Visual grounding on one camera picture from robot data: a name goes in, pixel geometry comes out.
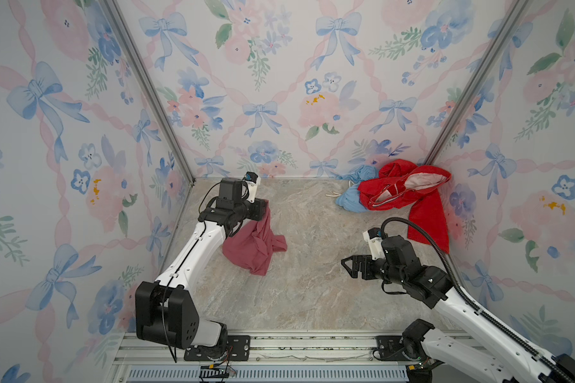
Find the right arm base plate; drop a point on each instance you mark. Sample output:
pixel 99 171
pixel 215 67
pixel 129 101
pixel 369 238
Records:
pixel 394 348

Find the red hooded garment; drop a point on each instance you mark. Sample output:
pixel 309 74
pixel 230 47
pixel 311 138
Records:
pixel 405 184

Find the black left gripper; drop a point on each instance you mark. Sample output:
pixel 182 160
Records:
pixel 257 206

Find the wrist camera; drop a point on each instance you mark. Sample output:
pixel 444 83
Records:
pixel 252 182
pixel 373 237

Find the aluminium corner post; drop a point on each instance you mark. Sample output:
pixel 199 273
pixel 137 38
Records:
pixel 132 53
pixel 491 55

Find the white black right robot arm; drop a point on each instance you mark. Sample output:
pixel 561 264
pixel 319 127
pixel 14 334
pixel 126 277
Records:
pixel 507 356

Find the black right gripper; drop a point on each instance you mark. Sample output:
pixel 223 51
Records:
pixel 366 261

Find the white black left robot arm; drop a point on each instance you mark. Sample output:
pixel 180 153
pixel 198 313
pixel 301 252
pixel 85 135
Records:
pixel 165 312

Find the light blue cloth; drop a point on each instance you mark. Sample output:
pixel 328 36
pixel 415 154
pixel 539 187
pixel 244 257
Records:
pixel 350 199

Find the aluminium corner post right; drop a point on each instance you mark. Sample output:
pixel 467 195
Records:
pixel 491 55

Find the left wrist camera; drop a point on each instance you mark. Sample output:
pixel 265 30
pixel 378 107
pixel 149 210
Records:
pixel 252 182

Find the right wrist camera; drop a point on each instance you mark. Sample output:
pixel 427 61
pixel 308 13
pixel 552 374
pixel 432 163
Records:
pixel 373 237

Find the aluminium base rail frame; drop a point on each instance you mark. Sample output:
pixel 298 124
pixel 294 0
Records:
pixel 285 356

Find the aluminium corner post left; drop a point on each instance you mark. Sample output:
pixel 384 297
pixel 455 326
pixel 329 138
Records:
pixel 132 53

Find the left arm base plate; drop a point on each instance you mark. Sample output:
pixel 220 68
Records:
pixel 233 348

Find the maroon cloth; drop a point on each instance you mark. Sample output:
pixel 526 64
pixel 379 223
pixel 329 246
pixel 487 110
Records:
pixel 253 247

